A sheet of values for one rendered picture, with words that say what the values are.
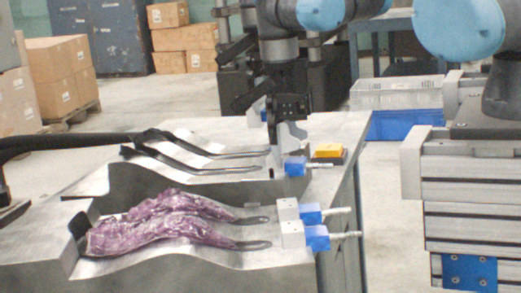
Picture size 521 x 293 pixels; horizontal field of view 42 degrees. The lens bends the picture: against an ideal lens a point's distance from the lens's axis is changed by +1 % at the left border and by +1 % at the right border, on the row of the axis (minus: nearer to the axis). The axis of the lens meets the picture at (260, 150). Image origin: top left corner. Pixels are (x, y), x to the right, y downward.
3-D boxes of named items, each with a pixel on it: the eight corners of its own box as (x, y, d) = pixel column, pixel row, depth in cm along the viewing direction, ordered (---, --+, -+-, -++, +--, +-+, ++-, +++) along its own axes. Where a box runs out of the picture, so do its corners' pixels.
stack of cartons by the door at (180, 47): (229, 67, 828) (221, -3, 805) (219, 72, 799) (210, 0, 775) (166, 70, 857) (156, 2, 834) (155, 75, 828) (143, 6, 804)
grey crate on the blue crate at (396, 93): (447, 95, 474) (446, 74, 470) (442, 110, 437) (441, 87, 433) (360, 98, 494) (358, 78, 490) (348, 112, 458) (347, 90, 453)
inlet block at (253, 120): (304, 121, 168) (302, 99, 166) (299, 126, 163) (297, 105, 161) (253, 123, 171) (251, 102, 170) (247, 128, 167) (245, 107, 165)
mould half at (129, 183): (313, 177, 158) (307, 121, 154) (287, 222, 134) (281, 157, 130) (119, 180, 172) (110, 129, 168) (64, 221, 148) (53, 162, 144)
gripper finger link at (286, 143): (299, 169, 131) (298, 121, 131) (270, 169, 133) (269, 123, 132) (304, 168, 134) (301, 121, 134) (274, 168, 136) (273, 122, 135)
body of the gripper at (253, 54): (278, 77, 159) (273, 25, 156) (244, 79, 162) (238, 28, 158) (286, 71, 166) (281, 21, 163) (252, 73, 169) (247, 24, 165)
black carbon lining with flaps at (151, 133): (278, 158, 152) (273, 117, 150) (260, 182, 137) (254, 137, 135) (137, 161, 162) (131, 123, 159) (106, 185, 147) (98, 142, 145)
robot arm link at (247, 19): (234, 10, 157) (245, 6, 165) (237, 29, 158) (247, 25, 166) (266, 7, 155) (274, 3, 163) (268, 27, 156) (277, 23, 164)
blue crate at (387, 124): (448, 124, 480) (446, 94, 474) (443, 141, 443) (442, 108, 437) (361, 125, 501) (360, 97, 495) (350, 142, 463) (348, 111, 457)
